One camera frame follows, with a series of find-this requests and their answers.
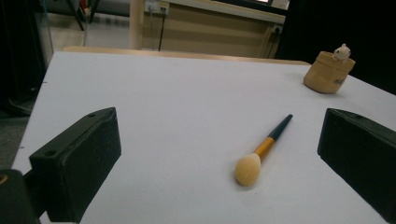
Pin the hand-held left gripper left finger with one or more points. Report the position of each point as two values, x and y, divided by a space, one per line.
77 161

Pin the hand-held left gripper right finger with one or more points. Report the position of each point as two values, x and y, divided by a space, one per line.
361 155

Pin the tan cup with white figurine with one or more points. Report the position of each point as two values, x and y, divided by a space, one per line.
327 76

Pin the dark curtain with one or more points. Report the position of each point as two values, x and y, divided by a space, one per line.
18 62
342 21

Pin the black stand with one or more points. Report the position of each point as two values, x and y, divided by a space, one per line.
77 15

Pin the white power strip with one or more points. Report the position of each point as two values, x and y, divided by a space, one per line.
156 6

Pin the beige wooden desk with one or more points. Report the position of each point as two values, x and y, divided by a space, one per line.
214 29

